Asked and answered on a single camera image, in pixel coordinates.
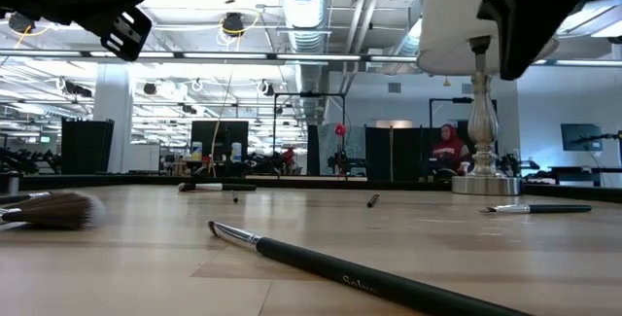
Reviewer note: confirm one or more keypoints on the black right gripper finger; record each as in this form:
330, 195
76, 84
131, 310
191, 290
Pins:
534, 5

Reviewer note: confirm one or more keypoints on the black pen with silver tip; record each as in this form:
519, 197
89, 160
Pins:
554, 208

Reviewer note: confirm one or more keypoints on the small black pencil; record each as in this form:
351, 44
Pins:
372, 201

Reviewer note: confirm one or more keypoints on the black and white marker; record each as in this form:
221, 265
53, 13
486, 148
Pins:
233, 187

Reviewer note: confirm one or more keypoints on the long dark makeup brush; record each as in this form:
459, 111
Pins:
340, 274

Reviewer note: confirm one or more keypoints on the white shade silver table lamp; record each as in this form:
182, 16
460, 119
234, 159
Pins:
452, 24

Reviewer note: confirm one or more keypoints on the black partition panel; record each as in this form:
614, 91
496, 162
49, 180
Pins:
87, 146

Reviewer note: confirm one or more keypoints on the background robot arms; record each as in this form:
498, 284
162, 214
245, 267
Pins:
29, 160

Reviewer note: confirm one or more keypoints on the person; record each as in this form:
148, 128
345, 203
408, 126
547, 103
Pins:
449, 150

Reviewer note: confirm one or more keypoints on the black background desk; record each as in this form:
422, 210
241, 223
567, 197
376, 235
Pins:
583, 170

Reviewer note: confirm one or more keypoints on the overhead light bar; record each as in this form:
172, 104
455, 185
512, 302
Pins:
223, 55

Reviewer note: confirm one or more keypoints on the grey metal cylinder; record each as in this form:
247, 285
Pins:
12, 182

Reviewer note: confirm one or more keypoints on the black folding partition screen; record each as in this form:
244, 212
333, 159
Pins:
403, 155

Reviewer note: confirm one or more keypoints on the red flower ornament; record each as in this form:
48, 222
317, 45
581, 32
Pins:
340, 129

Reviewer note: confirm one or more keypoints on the white wipes canister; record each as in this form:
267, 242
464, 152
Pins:
236, 152
196, 151

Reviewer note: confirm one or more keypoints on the black display panel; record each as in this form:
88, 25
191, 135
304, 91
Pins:
238, 133

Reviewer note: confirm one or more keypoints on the wall monitor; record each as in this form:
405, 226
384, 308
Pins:
580, 136

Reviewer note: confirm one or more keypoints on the silver ceiling air duct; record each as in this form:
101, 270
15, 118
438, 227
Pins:
303, 10

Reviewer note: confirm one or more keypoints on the black ceiling camera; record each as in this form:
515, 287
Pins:
233, 23

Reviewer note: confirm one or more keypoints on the black stand frame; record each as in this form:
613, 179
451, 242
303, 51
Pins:
311, 94

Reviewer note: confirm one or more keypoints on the black aluminium table frame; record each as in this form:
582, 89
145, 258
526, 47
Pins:
413, 186

